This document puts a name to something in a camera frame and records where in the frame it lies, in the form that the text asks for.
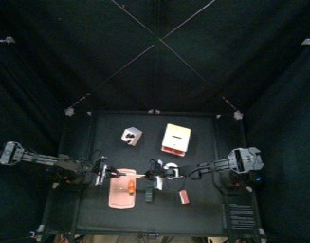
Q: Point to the silver knife blade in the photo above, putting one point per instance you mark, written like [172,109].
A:
[138,174]

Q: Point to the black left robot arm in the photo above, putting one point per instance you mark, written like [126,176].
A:
[35,156]

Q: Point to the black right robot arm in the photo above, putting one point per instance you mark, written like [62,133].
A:
[220,164]

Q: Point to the orange carrot tip piece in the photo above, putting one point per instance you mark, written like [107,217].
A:
[131,183]

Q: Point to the orange carrot piece green top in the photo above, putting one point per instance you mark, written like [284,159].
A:
[131,190]

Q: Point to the dark green striped block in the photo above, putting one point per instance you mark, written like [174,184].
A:
[150,194]

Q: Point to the pink plastic cutting board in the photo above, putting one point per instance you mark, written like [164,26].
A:
[120,196]

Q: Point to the red rectangular block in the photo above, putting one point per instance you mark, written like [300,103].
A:
[184,196]

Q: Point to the orange white box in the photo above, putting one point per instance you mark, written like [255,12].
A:
[176,139]

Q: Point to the grey toy box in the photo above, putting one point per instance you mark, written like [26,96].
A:
[132,136]

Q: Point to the white text label sticker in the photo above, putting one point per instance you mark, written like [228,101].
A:
[242,218]

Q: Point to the grey metal frame bracket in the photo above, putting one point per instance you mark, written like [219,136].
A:
[9,40]
[308,41]
[154,111]
[70,111]
[238,115]

